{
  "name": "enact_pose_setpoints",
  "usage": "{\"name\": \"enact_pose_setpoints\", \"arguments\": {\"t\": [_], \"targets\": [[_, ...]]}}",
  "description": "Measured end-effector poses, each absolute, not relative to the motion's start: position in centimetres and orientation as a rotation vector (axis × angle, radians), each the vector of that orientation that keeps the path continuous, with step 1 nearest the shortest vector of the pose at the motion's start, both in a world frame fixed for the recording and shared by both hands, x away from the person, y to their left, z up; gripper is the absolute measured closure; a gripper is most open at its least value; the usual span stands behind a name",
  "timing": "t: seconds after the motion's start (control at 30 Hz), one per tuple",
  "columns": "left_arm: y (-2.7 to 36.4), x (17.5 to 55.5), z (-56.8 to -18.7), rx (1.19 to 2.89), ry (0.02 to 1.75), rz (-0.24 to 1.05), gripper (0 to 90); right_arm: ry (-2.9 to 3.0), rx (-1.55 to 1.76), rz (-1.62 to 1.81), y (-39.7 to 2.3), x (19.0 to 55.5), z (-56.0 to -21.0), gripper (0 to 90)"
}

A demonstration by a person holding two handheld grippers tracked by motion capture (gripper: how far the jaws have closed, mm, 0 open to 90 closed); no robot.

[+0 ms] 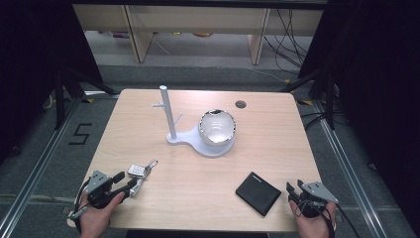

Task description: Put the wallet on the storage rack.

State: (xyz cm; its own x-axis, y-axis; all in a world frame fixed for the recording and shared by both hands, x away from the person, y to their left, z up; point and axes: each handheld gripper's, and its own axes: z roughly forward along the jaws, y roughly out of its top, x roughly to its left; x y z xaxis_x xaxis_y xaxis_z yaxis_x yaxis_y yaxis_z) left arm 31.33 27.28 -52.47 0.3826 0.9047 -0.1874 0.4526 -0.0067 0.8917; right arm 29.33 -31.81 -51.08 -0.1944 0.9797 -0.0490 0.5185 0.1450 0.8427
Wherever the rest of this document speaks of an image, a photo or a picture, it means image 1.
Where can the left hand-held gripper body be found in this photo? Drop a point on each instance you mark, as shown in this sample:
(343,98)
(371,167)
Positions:
(98,182)

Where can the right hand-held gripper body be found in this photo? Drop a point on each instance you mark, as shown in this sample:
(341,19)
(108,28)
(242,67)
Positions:
(317,192)

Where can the key bunch with white fob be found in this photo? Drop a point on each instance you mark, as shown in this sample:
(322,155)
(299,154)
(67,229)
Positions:
(137,171)

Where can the person's right hand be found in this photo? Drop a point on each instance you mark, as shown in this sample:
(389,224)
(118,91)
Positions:
(313,226)

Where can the person's left hand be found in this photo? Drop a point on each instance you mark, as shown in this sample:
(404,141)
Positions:
(95,219)

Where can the black leather wallet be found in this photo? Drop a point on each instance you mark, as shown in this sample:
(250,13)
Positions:
(258,194)

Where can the white key stand with tray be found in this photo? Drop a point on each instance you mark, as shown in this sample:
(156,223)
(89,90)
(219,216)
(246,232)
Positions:
(211,149)

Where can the black metal stand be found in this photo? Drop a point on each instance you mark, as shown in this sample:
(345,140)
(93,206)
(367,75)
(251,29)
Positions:
(325,92)
(66,89)

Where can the crumpled foil ball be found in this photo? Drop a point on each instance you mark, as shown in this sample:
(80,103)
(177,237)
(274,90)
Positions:
(217,128)

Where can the black curtain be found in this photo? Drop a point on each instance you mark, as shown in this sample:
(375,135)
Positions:
(379,99)
(36,66)

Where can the light wooden desk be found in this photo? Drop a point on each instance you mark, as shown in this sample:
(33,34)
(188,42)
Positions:
(198,20)

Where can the aluminium floor rail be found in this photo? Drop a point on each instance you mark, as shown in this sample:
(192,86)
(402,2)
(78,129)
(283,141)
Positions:
(39,165)
(346,165)

